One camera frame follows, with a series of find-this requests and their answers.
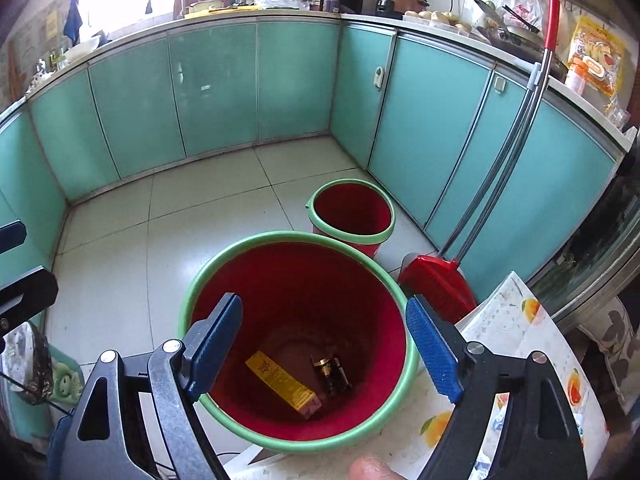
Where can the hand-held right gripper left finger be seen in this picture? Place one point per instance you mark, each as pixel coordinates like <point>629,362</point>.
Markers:
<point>215,350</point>

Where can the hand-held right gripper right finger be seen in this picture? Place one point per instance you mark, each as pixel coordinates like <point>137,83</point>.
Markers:
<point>432,355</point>

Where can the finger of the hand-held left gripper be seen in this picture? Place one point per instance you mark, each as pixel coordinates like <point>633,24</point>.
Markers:
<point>12,239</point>
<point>30,295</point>

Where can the large red green-rimmed bucket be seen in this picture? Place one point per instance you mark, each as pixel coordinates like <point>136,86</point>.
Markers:
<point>300,285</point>

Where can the person's right hand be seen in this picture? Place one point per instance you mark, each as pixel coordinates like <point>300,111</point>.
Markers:
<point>375,470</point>

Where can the dark round container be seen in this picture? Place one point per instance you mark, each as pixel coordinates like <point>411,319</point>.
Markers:
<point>35,365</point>

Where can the green printed cloth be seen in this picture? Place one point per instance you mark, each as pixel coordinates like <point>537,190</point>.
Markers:
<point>65,380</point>

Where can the small red green-rimmed bucket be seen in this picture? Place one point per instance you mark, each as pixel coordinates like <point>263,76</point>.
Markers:
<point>350,210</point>

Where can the grey printed cushion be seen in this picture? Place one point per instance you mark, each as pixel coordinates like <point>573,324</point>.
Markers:
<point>617,340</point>

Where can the metal framed glass door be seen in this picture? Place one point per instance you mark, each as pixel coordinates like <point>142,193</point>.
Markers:
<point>590,250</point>

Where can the white bowl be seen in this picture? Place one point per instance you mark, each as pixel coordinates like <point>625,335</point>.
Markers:
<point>82,47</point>

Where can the blue hanging cloth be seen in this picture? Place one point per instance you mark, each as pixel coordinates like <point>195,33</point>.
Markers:
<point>72,20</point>

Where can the teal kitchen cabinet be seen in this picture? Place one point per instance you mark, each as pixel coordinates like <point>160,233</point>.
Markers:
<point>215,85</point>
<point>435,120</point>

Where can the white cabinet latch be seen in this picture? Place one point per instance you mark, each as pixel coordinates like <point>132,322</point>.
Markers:
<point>498,85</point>
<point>378,76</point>

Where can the plastic jar orange lid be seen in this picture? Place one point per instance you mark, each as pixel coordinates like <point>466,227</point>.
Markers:
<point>576,75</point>

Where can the black frying pan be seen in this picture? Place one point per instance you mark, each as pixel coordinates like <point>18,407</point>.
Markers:
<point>520,47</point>

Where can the row of steamed buns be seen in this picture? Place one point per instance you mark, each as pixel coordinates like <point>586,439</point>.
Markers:
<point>435,16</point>

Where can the yellow snack bag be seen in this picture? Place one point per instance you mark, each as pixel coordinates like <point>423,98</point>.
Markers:
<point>595,45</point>

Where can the white hanging plastic bags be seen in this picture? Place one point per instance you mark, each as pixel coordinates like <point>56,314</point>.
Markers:
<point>520,10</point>

